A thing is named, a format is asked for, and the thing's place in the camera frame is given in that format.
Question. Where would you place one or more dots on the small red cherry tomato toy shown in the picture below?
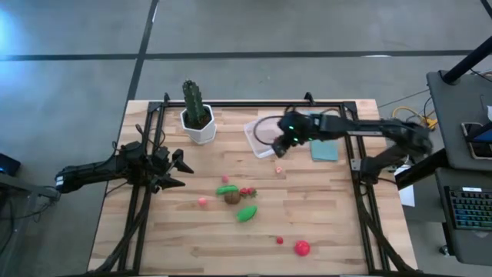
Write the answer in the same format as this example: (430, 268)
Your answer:
(279, 240)

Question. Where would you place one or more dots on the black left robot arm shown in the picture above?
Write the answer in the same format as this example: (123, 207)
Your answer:
(88, 171)

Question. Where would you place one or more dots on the teal folded cloth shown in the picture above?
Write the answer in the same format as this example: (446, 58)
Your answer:
(324, 151)

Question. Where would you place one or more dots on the grey keyboard desk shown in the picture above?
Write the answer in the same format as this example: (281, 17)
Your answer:
(473, 246)

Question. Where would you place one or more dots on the small pink produce toy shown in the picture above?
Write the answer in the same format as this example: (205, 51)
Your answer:
(278, 169)
(202, 201)
(225, 179)

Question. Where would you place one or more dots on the red strawberry toy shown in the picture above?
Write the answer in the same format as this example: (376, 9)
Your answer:
(243, 191)
(251, 191)

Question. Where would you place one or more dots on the dark box device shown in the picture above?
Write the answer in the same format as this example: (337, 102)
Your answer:
(8, 165)

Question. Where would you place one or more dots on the green cactus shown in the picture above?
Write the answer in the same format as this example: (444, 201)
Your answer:
(193, 102)

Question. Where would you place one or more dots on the white hexagonal plant pot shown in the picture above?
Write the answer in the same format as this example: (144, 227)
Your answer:
(200, 136)

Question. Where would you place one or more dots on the grey side desk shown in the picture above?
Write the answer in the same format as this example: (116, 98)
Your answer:
(453, 115)

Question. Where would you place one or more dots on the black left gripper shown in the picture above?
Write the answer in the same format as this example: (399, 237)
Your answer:
(162, 167)

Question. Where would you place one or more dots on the phone with dark screen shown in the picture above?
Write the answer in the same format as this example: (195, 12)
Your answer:
(474, 148)

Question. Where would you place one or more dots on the green ribbed corn toy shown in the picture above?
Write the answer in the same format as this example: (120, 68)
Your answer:
(246, 214)

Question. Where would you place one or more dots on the black round pole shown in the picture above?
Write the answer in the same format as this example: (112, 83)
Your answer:
(467, 61)

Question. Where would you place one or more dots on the black aluminium table frame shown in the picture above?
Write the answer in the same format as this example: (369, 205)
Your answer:
(250, 104)

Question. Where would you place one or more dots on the grey metal stand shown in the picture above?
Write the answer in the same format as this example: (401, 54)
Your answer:
(23, 184)

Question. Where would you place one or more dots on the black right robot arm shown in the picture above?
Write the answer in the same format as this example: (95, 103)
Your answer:
(403, 132)

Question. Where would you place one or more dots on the black backlit keyboard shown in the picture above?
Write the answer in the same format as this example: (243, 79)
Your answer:
(471, 209)

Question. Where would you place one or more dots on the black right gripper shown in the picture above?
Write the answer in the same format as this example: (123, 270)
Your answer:
(303, 127)

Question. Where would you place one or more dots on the clear plastic tupperware container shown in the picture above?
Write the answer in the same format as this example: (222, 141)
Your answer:
(263, 152)

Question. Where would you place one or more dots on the black square beam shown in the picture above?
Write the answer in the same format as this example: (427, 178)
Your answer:
(421, 169)

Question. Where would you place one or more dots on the brown kiwi toy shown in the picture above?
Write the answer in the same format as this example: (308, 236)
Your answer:
(232, 198)

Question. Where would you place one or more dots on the white paper sheet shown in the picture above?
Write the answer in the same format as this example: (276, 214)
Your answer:
(407, 196)

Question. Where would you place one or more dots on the large red tomato toy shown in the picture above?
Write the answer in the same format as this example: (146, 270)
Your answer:
(302, 248)

